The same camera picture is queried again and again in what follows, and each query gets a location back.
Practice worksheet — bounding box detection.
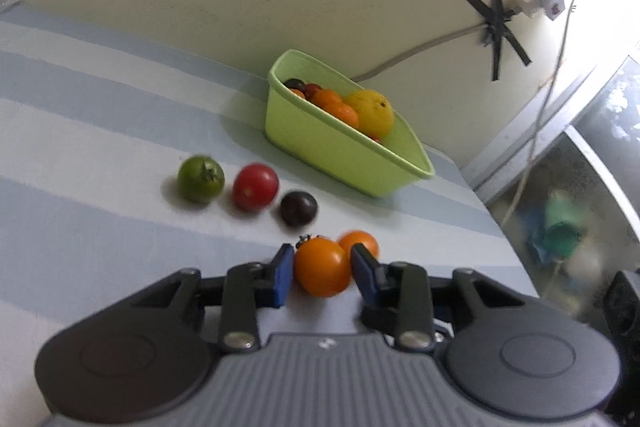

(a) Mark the striped blue white bedsheet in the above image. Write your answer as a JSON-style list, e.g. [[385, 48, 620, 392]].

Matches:
[[0, 3, 542, 427]]

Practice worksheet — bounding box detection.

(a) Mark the grey cable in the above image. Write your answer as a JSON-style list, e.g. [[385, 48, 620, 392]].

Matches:
[[351, 23, 490, 82]]

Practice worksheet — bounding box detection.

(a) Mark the black tape cross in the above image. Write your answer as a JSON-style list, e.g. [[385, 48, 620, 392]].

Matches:
[[463, 0, 532, 82]]

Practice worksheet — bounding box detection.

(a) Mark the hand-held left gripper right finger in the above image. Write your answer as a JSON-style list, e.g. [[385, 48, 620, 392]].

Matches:
[[349, 244, 547, 354]]

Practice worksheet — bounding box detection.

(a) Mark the large yellow citrus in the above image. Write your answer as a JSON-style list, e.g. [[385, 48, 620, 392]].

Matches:
[[344, 89, 396, 136]]

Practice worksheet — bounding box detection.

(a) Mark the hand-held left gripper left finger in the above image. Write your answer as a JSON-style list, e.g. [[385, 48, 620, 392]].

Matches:
[[100, 243, 295, 354]]

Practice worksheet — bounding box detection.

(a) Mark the light green plastic basin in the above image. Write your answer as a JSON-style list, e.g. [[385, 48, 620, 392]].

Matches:
[[266, 49, 436, 199]]

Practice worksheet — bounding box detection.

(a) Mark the green tomato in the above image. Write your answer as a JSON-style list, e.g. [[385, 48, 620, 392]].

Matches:
[[177, 155, 226, 204]]

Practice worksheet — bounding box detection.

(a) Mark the white cable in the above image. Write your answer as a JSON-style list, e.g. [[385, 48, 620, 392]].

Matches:
[[500, 0, 601, 228]]

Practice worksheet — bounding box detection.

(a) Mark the white window frame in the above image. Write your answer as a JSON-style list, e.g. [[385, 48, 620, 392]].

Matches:
[[460, 52, 640, 238]]

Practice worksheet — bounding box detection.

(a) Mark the black box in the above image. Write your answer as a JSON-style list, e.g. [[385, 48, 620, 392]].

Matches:
[[601, 269, 640, 427]]

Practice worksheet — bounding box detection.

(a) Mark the green blurred thing behind glass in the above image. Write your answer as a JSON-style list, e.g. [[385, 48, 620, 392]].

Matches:
[[530, 192, 587, 263]]

